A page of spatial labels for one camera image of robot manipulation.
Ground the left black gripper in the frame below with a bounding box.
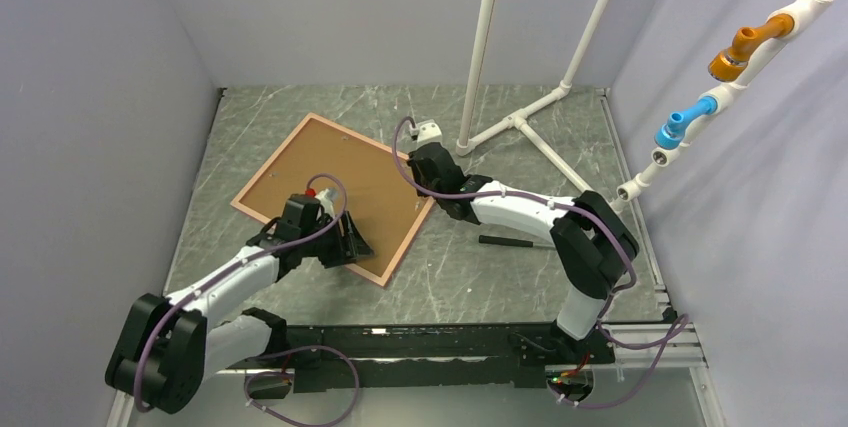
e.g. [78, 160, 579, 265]
[300, 210, 374, 269]

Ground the pink picture frame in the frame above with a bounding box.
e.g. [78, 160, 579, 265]
[230, 113, 435, 287]

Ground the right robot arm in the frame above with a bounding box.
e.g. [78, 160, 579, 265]
[406, 142, 640, 362]

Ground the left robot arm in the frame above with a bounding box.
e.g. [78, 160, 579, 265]
[104, 194, 375, 414]

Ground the blue nozzle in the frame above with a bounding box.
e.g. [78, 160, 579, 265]
[654, 96, 718, 150]

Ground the white PVC pipe stand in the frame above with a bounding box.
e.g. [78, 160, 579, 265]
[457, 0, 847, 210]

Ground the orange nozzle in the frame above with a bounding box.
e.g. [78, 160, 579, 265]
[708, 13, 795, 82]

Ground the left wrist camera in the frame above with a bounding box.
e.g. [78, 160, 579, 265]
[305, 187, 342, 217]

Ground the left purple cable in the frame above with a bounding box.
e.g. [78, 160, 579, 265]
[132, 173, 362, 427]

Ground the black handled hammer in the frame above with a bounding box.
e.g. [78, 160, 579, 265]
[478, 235, 553, 249]

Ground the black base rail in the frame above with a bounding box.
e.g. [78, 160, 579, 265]
[235, 322, 616, 393]

